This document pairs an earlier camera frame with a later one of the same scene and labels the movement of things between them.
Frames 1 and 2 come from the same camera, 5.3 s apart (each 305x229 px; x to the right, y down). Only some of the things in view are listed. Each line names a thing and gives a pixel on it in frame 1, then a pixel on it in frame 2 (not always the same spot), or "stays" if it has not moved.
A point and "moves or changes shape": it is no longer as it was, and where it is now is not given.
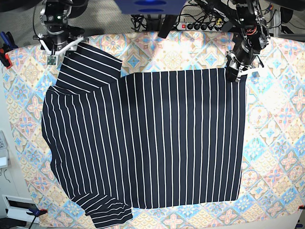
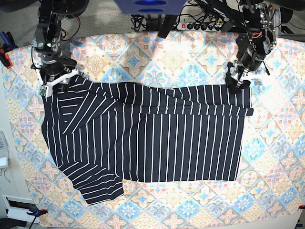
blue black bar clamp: [37, 213] stays
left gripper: [58, 37] to [50, 71]
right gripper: [234, 66] to [234, 77]
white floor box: [16, 208] stays
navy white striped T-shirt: [119, 142] moves or changes shape
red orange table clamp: [5, 59] stays
